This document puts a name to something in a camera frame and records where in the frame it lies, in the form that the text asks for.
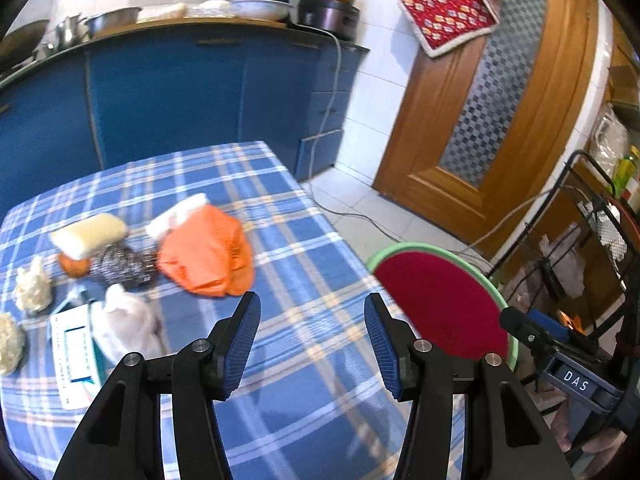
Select steel wool scourer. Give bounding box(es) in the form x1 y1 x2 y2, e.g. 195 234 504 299
90 242 161 291

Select white bowl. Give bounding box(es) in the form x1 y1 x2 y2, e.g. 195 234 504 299
231 0 293 22

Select white power cable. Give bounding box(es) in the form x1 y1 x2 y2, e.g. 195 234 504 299
295 22 556 256

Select red quilted cloth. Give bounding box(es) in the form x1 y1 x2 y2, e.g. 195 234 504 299
397 0 516 58

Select white crumpled plastic bag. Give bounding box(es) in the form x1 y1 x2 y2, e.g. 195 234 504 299
90 284 171 363

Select red basin with green rim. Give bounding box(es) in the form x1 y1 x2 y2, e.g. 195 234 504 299
366 242 521 386

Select cream paper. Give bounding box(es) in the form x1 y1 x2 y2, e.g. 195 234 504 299
12 256 52 311
0 312 26 376

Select wooden door with glass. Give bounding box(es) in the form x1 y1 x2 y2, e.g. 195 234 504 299
372 0 601 256

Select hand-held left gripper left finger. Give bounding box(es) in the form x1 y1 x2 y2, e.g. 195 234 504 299
52 291 262 480

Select blue kitchen cabinet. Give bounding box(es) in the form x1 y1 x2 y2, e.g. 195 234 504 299
0 22 371 216

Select white crumpled tissue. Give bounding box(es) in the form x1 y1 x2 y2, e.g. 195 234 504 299
145 192 208 241

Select metal kettle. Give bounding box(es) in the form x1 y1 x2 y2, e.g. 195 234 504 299
55 14 91 46

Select dark wok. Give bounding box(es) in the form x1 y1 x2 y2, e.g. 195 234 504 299
0 20 51 68

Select blue plaid tablecloth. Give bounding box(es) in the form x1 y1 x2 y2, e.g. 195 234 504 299
0 141 468 480

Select black wire rack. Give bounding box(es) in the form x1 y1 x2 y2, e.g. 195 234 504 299
487 150 640 411

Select yellow sponge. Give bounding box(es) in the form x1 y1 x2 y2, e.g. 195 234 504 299
50 212 129 261

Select purple rice cooker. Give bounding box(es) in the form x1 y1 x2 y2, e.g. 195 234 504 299
297 0 361 41

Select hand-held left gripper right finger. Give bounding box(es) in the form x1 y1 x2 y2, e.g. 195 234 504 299
363 292 573 480

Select clear plastic bag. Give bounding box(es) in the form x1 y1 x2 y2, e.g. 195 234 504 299
592 102 631 181

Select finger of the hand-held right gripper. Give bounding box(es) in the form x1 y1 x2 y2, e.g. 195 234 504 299
500 306 573 348

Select large metal bowl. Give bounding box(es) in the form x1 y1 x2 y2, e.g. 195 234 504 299
85 6 143 38

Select orange plastic bag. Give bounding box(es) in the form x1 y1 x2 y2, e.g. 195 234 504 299
156 205 256 298

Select white and blue packet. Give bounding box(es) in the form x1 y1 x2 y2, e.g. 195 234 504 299
50 285 118 411

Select green bottle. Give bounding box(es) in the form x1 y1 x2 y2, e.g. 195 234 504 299
612 145 640 198

